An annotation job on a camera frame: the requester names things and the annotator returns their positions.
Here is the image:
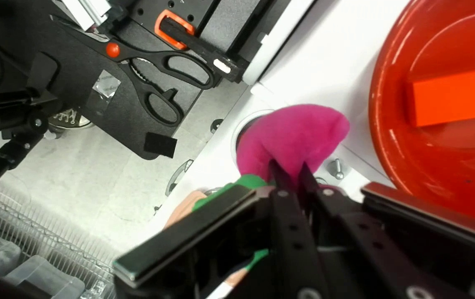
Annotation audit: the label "small black foam block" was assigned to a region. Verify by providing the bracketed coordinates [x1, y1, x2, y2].
[142, 130, 179, 160]

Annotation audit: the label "grey toy faucet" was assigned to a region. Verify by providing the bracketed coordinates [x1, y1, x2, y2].
[323, 155, 350, 182]

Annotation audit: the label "black foam tool tray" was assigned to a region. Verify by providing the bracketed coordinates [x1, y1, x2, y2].
[23, 14, 209, 162]

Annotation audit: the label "black perforated breadboard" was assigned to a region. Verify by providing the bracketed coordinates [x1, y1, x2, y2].
[131, 0, 293, 67]

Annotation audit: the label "white toy kitchen cabinet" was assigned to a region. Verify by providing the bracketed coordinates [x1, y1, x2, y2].
[240, 0, 416, 172]

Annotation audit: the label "pink beetroot plushie green leaves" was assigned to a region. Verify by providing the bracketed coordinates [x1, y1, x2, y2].
[235, 102, 352, 189]

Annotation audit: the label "aluminium extrusion bar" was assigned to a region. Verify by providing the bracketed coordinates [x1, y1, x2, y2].
[59, 0, 112, 32]

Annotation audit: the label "red plastic bowl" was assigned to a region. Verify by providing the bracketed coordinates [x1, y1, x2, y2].
[367, 0, 475, 228]

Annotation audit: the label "small silver square piece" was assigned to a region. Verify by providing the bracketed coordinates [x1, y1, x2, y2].
[91, 69, 124, 99]

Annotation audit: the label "black scissors red pivot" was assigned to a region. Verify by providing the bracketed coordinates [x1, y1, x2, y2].
[102, 39, 224, 125]

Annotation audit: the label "white toy kitchen counter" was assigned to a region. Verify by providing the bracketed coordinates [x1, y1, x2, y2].
[142, 81, 383, 238]

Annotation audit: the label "grey sneaker shoe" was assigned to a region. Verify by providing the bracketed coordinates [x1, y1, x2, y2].
[46, 106, 94, 132]

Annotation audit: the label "clear plastic container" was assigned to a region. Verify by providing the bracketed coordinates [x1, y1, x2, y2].
[0, 217, 89, 299]

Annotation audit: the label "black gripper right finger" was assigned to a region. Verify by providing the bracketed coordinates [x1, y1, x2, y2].
[298, 162, 475, 299]

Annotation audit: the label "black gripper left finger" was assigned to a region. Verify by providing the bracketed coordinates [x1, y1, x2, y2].
[111, 160, 327, 299]

